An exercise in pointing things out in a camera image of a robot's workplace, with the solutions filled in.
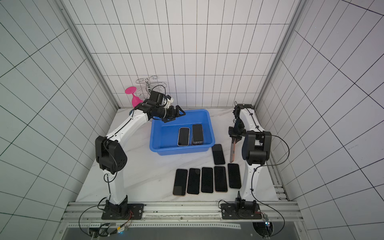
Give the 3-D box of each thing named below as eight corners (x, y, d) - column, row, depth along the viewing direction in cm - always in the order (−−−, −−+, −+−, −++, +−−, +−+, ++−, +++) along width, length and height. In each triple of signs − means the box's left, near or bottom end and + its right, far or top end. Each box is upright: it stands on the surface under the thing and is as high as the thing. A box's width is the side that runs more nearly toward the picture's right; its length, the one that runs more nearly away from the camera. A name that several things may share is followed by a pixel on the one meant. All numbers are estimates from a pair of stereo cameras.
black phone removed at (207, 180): (201, 192, 81) (201, 191, 79) (200, 168, 89) (200, 167, 88) (214, 192, 81) (215, 191, 79) (212, 168, 89) (212, 167, 88)
